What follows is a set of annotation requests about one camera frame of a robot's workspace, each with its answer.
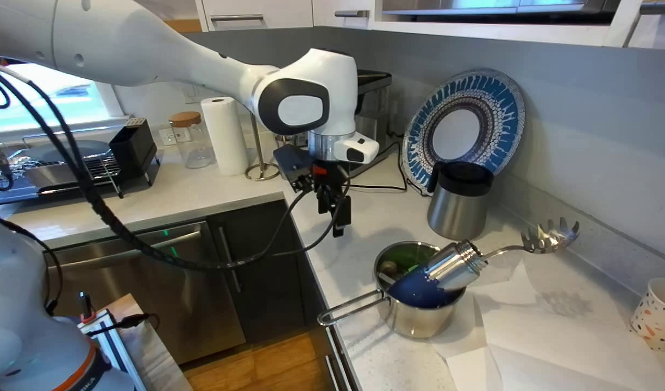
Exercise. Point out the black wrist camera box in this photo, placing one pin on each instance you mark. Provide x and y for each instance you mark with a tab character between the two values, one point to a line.
294	167

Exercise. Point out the blue and white patterned plate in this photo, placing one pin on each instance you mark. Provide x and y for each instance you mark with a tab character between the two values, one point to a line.
504	115

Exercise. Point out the stainless steel dishwasher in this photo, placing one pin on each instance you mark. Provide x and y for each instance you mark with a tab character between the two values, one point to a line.
144	304

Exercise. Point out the steel canister with black lid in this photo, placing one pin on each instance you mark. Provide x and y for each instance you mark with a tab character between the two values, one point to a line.
457	210

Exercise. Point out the black and steel coffee maker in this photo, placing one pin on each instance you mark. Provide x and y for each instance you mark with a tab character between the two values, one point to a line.
377	93

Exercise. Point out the blue bottle with steel cap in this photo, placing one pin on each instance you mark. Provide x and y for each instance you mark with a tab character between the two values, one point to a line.
428	285

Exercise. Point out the steel spaghetti spoon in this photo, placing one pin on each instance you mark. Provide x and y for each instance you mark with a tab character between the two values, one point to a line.
553	235

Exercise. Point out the wooden board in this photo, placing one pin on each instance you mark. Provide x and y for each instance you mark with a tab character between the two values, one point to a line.
123	304

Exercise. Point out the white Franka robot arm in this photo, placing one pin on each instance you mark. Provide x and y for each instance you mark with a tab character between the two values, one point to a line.
166	51

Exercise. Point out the dark lower drawer cabinet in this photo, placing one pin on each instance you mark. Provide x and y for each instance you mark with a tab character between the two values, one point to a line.
311	295

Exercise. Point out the white paper towel roll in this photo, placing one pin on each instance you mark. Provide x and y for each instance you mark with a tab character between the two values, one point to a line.
224	133

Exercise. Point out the white paper sheet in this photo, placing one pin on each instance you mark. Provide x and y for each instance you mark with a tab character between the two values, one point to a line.
563	339

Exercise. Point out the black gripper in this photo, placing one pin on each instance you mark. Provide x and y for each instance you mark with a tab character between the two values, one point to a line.
332	178

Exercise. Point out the wide white upper cabinet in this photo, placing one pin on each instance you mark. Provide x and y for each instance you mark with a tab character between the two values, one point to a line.
325	8

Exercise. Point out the white corner upper cabinet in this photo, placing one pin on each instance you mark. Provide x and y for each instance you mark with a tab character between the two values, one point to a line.
281	9

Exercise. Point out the small steel pot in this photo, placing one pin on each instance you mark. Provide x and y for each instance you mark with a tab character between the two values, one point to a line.
416	323

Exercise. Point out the stainless steel microwave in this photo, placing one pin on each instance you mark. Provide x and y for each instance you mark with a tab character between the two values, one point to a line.
492	4

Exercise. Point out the green leafy item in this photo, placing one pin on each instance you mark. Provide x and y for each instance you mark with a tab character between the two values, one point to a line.
406	260

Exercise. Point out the glass jar with wooden lid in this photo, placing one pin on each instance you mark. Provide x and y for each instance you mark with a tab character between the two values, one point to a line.
193	142

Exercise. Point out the white cup with coloured dots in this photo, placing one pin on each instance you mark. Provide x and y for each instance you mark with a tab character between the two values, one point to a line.
659	317

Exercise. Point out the dark cabinet door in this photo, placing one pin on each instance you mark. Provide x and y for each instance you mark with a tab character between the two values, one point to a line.
268	289

